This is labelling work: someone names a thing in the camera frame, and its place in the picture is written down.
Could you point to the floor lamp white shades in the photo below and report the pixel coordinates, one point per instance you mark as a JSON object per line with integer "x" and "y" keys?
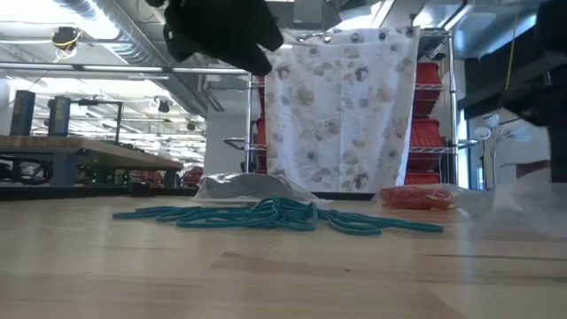
{"x": 491, "y": 119}

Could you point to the long ceiling light bar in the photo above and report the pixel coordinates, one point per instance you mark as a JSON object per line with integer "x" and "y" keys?
{"x": 124, "y": 68}

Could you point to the red thin rubber bands tangle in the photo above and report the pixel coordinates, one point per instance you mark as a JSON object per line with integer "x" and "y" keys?
{"x": 412, "y": 197}

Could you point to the white floral cloth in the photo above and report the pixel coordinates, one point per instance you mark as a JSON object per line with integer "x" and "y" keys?
{"x": 341, "y": 111}

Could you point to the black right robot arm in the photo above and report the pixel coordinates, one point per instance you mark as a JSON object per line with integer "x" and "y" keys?
{"x": 559, "y": 150}

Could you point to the dark blue cylinder canister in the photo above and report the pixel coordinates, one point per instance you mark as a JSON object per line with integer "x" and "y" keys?
{"x": 22, "y": 113}
{"x": 59, "y": 115}

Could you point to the teal thin rubber bands tangle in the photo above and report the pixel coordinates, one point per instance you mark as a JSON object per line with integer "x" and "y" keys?
{"x": 274, "y": 212}

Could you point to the wooden workbench grey steel frame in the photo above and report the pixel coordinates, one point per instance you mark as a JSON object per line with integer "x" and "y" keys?
{"x": 66, "y": 146}

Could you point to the black round puck white label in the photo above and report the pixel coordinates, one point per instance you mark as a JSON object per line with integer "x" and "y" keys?
{"x": 141, "y": 189}

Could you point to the silver ceiling air duct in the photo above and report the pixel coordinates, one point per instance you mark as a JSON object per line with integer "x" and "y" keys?
{"x": 133, "y": 40}

